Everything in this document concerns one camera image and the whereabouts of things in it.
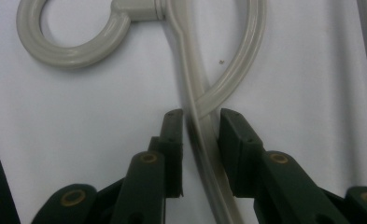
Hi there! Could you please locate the beige plastic hanger round hook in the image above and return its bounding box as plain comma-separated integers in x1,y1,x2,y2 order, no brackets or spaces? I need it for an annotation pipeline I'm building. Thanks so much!
15,0,367,224

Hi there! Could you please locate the clear plastic tube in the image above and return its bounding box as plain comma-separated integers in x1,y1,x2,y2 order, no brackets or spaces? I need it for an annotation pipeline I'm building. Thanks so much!
195,0,268,126

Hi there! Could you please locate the white table mat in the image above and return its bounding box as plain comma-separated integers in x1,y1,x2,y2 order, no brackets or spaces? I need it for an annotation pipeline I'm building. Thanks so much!
0,0,367,224

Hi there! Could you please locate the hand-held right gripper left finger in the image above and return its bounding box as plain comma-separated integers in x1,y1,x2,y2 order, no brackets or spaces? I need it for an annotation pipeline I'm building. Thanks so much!
109,108,185,224

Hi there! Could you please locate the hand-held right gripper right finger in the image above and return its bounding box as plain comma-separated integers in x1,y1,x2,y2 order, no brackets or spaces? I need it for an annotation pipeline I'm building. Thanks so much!
218,107,351,224

